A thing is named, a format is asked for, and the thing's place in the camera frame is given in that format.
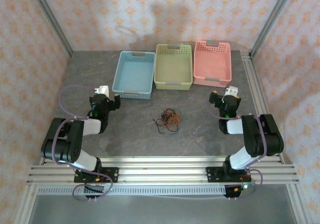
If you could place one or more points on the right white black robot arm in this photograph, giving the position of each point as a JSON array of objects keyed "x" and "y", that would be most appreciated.
[{"x": 260, "y": 139}]

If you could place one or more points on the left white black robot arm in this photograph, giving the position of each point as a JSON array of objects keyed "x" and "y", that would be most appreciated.
[{"x": 75, "y": 144}]

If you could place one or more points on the blue plastic basket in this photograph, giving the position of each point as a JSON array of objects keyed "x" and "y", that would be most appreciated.
[{"x": 132, "y": 76}]

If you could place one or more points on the pink plastic basket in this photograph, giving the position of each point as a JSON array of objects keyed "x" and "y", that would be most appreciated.
[{"x": 211, "y": 64}]

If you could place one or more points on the green plastic basket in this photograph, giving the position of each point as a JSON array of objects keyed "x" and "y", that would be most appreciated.
[{"x": 172, "y": 66}]

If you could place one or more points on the aluminium front rails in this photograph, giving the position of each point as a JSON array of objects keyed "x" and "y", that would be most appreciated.
[{"x": 162, "y": 174}]

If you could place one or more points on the grey metal lower shelf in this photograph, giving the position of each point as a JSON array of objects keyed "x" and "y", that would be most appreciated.
[{"x": 162, "y": 211}]

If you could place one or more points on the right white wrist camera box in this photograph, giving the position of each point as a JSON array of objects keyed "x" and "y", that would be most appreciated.
[{"x": 231, "y": 90}]

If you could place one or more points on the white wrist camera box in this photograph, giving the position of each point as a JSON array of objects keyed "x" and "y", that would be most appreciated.
[
  {"x": 103, "y": 90},
  {"x": 231, "y": 90}
]

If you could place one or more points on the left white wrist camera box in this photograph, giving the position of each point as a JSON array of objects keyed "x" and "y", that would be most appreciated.
[{"x": 103, "y": 90}]

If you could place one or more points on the aluminium side rail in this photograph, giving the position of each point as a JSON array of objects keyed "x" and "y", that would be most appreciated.
[{"x": 252, "y": 84}]

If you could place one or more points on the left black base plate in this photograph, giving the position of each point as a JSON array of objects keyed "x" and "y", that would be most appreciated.
[{"x": 112, "y": 175}]

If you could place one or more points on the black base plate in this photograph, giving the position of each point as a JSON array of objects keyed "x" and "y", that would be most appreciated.
[
  {"x": 212, "y": 175},
  {"x": 112, "y": 175}
]

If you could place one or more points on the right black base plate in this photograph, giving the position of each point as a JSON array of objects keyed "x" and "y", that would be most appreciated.
[{"x": 212, "y": 175}]

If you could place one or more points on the aluminium frame post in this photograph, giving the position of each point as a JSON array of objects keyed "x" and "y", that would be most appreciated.
[
  {"x": 50, "y": 19},
  {"x": 272, "y": 16}
]

